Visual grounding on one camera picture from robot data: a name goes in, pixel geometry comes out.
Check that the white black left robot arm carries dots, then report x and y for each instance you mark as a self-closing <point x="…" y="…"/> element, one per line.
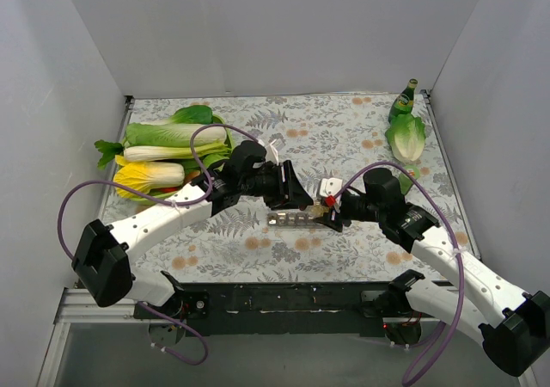
<point x="106" y="254"/>

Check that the floral table mat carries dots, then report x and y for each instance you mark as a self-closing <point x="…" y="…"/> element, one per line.
<point x="324" y="136"/>

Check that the toy lettuce head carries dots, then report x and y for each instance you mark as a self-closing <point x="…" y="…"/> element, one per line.
<point x="406" y="137"/>

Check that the toy bok choy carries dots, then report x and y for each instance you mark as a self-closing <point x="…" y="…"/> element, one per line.
<point x="194" y="114"/>

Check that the toy red pepper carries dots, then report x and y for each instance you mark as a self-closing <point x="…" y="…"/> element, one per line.
<point x="168" y="190"/>

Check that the toy white celery stalk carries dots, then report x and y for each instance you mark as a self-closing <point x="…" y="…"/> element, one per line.
<point x="116" y="151"/>

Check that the clear weekly pill organizer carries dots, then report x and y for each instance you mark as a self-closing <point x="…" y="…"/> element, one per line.
<point x="292" y="219"/>

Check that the clear pill bottle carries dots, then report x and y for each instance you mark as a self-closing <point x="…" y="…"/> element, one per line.
<point x="317" y="210"/>

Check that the green glass bottle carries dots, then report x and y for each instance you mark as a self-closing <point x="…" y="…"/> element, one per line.
<point x="403" y="103"/>

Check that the toy yellow napa cabbage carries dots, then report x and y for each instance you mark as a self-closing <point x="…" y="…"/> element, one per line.
<point x="147" y="176"/>

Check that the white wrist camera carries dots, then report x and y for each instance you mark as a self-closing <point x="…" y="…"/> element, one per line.
<point x="271" y="151"/>
<point x="328" y="191"/>

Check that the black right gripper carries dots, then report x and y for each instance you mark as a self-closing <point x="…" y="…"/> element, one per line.
<point x="340" y="208"/>

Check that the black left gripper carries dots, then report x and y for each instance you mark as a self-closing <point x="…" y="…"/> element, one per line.
<point x="284" y="185"/>

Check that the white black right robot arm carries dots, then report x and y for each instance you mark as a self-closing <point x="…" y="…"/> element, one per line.
<point x="510" y="324"/>

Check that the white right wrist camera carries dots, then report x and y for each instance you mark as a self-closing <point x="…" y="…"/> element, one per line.
<point x="328" y="191"/>

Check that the toy round green cabbage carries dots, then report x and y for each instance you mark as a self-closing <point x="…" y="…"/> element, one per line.
<point x="214" y="160"/>

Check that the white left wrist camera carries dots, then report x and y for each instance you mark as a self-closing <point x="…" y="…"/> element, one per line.
<point x="271" y="151"/>

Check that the green plastic tray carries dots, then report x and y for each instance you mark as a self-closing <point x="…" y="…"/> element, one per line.
<point x="188" y="165"/>

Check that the toy brown mushroom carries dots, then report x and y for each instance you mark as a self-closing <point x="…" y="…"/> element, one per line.
<point x="191" y="175"/>

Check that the toy green napa cabbage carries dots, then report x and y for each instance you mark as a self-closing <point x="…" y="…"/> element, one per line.
<point x="173" y="135"/>

